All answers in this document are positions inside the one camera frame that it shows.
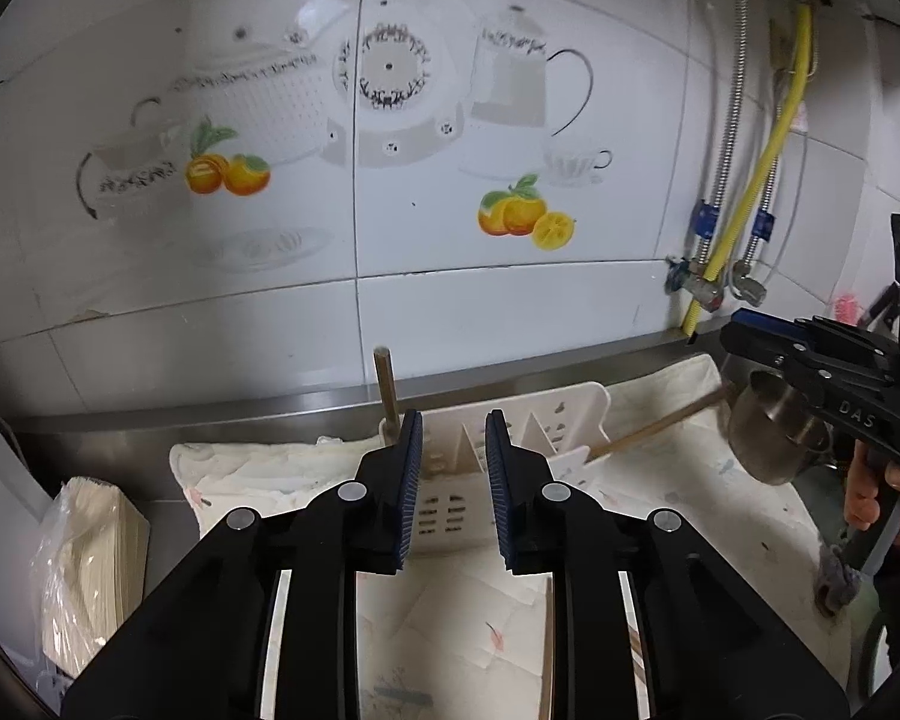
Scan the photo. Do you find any wooden chopstick five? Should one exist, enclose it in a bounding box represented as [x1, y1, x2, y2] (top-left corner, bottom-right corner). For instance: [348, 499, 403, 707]
[628, 624, 647, 689]

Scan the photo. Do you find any wooden chopstick four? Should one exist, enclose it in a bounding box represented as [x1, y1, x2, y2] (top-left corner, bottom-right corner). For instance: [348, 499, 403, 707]
[538, 577, 556, 720]

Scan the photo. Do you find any wooden chopstick eight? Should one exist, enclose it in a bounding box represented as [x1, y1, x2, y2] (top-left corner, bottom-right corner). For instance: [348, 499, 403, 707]
[587, 383, 733, 463]

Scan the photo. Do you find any wooden chopstick one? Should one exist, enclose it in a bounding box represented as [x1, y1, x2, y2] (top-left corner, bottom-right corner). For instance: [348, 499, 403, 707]
[374, 346, 400, 444]

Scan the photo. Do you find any right hand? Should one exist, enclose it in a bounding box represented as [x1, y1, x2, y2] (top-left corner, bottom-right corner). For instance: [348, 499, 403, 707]
[844, 440, 900, 546]

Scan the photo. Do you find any right water valve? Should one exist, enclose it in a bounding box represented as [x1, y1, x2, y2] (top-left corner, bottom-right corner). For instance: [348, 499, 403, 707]
[730, 260, 767, 307]

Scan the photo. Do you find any water valve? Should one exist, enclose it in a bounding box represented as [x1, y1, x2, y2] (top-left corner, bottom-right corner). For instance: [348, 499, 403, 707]
[730, 260, 767, 307]
[665, 257, 725, 314]

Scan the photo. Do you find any steel pot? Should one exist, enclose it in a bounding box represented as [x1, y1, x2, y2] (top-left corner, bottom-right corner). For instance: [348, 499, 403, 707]
[728, 371, 832, 486]

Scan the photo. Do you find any pink brush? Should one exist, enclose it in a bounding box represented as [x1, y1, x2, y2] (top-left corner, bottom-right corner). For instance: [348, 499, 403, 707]
[832, 293, 863, 327]

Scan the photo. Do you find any left water valve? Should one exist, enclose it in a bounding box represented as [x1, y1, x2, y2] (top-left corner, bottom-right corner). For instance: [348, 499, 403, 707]
[665, 257, 725, 314]

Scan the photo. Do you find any grey patterned rag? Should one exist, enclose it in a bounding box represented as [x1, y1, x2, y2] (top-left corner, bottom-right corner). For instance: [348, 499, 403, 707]
[814, 544, 862, 617]

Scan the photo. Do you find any cream quilted mat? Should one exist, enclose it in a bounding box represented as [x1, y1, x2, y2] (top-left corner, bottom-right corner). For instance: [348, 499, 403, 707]
[169, 355, 850, 718]

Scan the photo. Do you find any cream plastic utensil holder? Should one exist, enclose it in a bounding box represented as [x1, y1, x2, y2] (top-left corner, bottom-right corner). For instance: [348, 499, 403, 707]
[409, 382, 611, 556]

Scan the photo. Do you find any right braided metal hose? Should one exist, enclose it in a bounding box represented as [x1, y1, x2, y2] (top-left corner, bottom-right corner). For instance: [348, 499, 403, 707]
[741, 156, 782, 280]

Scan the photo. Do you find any braided metal hose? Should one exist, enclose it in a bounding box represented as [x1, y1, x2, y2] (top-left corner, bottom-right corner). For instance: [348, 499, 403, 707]
[741, 156, 782, 280]
[692, 0, 748, 272]

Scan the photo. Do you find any left braided metal hose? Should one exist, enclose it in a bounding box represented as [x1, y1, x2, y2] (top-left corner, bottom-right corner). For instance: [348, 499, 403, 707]
[692, 0, 748, 272]

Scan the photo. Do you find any yellow gas hose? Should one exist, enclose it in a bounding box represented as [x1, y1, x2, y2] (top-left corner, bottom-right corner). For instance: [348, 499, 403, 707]
[679, 1, 817, 343]

